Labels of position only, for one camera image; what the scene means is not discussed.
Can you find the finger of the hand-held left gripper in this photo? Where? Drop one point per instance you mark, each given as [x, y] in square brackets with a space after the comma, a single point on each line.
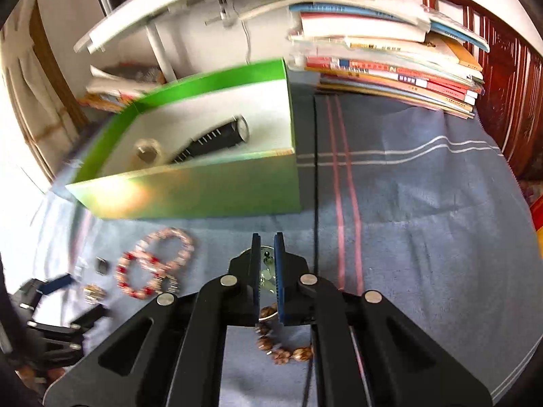
[57, 284]
[89, 317]

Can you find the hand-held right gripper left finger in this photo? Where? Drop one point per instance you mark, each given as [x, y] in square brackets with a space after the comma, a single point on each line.
[256, 280]

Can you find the silver round charm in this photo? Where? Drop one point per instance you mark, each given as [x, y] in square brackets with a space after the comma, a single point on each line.
[266, 265]

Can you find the tall stack of books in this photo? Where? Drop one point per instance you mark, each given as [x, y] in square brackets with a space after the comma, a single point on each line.
[382, 51]

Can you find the small stack of books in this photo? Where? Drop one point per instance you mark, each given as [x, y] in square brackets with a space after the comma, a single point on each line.
[114, 89]

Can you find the dark red wooden headboard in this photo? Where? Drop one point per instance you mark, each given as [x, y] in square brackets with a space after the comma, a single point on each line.
[505, 76]

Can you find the beige curtain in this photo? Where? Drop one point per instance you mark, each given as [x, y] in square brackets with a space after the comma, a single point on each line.
[25, 106]

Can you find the small dark trinket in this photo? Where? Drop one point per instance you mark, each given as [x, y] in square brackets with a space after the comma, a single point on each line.
[101, 265]

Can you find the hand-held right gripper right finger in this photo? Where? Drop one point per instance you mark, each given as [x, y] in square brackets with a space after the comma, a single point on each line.
[279, 280]

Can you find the green cardboard box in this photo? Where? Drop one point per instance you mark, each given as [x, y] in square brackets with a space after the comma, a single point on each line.
[203, 190]

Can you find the red and yellow packet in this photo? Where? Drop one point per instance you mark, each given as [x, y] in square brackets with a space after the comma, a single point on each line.
[540, 237]

